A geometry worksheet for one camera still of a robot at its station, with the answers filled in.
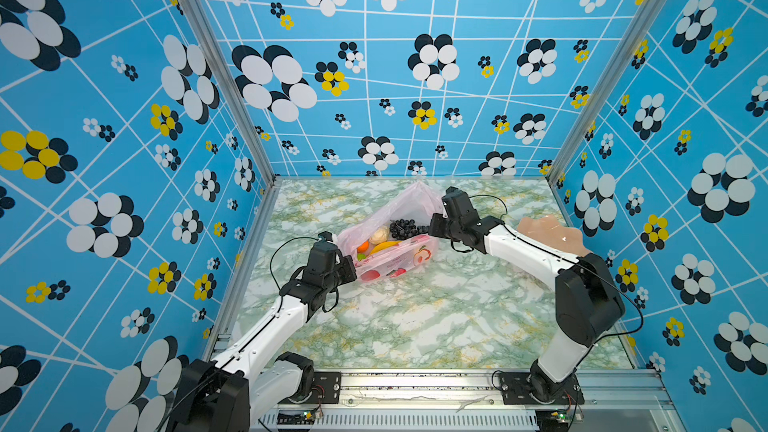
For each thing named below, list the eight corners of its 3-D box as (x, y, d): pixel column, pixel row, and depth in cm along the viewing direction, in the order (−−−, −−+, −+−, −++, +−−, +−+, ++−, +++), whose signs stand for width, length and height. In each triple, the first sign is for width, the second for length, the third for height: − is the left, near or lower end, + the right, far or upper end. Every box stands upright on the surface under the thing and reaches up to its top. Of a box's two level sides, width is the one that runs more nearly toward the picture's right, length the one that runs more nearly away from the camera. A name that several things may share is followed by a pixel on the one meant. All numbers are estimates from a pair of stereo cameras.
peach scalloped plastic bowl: (515, 233, 106) (521, 223, 101) (522, 214, 111) (528, 203, 106) (580, 259, 99) (590, 250, 94) (584, 237, 104) (593, 227, 100)
